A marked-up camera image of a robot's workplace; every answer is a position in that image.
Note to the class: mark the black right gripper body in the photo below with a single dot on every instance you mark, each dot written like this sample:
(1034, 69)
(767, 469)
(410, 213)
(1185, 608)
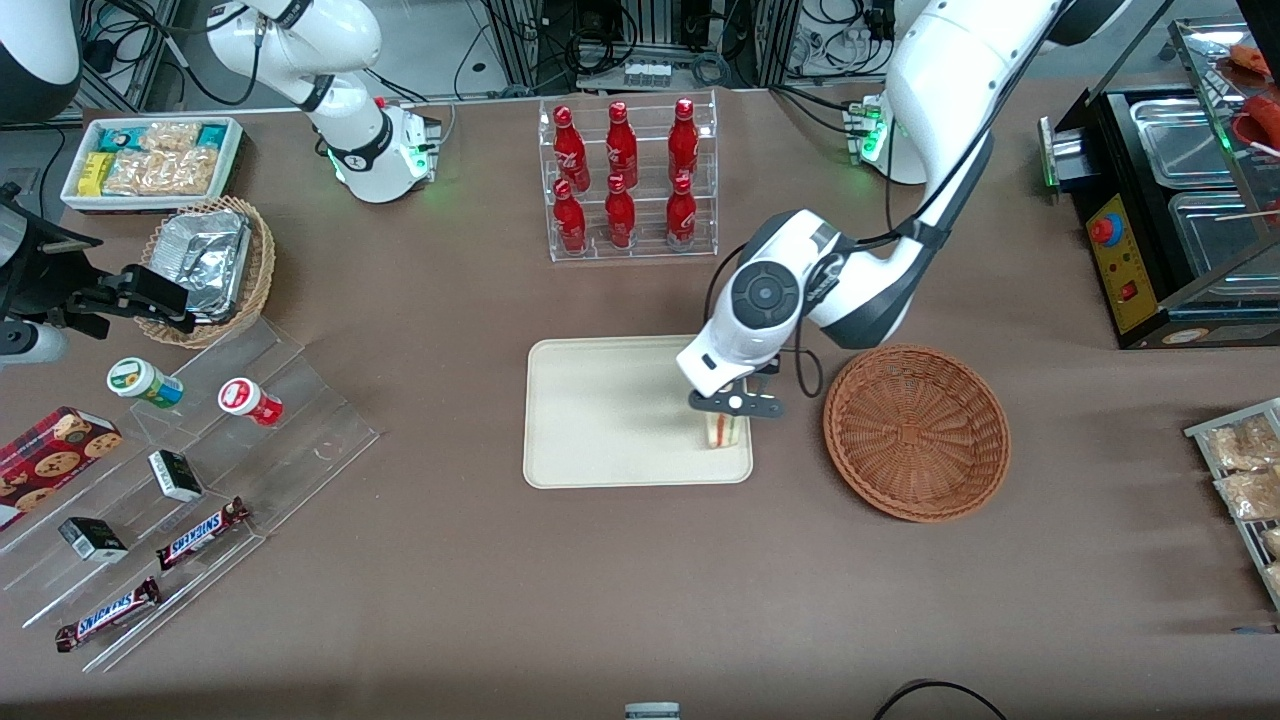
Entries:
(42, 278)

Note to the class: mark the triangular sandwich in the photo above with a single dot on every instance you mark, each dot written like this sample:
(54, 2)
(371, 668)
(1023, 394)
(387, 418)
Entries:
(725, 432)

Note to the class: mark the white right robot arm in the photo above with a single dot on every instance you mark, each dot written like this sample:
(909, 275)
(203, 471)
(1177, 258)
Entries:
(350, 120)

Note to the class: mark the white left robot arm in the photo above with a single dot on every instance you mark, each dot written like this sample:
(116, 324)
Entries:
(940, 80)

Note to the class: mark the tan wicker basket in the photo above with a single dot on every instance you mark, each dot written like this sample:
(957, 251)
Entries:
(262, 260)

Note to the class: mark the brown round wicker basket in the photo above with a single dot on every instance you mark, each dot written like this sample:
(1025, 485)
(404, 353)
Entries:
(915, 435)

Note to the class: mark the cream rectangular tray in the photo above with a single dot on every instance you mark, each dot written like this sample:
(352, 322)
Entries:
(600, 410)

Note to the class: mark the aluminium foil container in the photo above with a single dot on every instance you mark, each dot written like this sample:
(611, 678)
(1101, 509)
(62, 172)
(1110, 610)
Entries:
(205, 260)

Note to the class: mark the white plastic snack bin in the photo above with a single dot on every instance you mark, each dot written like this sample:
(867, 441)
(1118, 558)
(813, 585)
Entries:
(75, 203)

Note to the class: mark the green lid cup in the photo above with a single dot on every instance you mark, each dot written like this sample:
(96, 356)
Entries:
(140, 380)

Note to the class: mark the yellow snack packet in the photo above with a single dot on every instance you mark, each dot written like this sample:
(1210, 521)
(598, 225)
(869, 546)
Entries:
(95, 173)

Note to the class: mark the clear cracker bag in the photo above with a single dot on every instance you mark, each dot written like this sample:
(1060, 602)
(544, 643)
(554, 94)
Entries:
(170, 136)
(165, 173)

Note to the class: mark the red lid cup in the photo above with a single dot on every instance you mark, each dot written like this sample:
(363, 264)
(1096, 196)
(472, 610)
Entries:
(245, 400)

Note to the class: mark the teal snack packet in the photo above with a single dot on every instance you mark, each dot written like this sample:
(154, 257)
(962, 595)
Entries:
(213, 133)
(120, 138)

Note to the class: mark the red chocolate cookie box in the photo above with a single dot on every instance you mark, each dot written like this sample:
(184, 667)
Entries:
(50, 460)

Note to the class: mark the small black carton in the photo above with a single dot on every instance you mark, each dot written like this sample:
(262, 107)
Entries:
(92, 540)
(175, 476)

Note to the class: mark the clear acrylic bottle rack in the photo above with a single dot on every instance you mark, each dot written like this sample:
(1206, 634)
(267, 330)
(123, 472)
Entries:
(645, 250)

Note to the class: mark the red drink bottle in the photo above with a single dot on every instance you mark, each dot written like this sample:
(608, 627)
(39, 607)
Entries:
(621, 145)
(569, 150)
(620, 218)
(681, 215)
(683, 140)
(570, 222)

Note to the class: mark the clear acrylic stepped display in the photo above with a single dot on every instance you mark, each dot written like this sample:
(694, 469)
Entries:
(300, 440)

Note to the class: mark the brown Snickers bar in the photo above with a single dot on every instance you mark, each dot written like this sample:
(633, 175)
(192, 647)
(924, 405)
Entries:
(108, 615)
(200, 534)

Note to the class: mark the small grey device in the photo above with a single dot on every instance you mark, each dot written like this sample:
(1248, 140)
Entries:
(652, 712)

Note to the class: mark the white power strip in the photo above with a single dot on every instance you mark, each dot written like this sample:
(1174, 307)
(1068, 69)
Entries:
(647, 73)

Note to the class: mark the red emergency button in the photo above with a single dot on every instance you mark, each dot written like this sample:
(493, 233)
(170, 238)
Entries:
(1105, 230)

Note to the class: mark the black food warmer appliance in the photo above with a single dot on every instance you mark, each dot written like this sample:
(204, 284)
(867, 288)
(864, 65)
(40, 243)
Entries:
(1200, 335)

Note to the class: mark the clear pastry bag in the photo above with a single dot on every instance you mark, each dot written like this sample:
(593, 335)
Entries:
(1240, 445)
(1252, 495)

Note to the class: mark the steel food pan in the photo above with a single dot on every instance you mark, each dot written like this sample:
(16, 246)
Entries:
(1215, 235)
(1180, 140)

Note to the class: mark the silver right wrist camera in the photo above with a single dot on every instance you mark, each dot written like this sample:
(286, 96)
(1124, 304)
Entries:
(30, 343)

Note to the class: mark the aluminium frame rack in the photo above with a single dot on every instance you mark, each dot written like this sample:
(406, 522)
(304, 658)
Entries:
(520, 40)

